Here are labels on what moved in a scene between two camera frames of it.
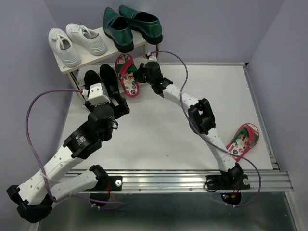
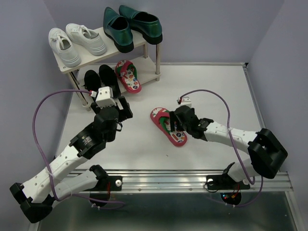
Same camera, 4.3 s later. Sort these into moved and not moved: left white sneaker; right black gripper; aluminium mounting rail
Moved: right black gripper
Not moved: left white sneaker; aluminium mounting rail
